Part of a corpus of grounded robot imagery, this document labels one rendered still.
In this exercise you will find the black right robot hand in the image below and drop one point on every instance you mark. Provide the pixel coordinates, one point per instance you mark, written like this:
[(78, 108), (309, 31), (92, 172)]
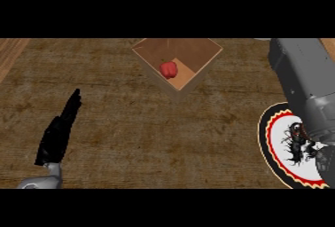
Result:
[(327, 162)]

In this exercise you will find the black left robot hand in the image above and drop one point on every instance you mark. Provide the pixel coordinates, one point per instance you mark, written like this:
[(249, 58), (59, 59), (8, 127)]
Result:
[(60, 133)]

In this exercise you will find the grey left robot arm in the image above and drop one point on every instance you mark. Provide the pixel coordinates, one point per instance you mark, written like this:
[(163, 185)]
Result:
[(50, 178)]

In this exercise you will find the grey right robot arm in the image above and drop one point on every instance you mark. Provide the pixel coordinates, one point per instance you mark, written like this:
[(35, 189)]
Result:
[(306, 79)]

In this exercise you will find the white plate with black rim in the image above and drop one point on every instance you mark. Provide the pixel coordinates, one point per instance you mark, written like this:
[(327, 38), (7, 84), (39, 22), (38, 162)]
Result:
[(284, 147)]

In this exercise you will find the red bell pepper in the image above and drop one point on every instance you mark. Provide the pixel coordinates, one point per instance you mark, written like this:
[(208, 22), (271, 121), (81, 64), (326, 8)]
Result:
[(169, 70)]

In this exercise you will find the brown cardboard box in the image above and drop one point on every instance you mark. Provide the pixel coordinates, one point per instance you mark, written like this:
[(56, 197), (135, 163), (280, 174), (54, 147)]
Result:
[(193, 53)]

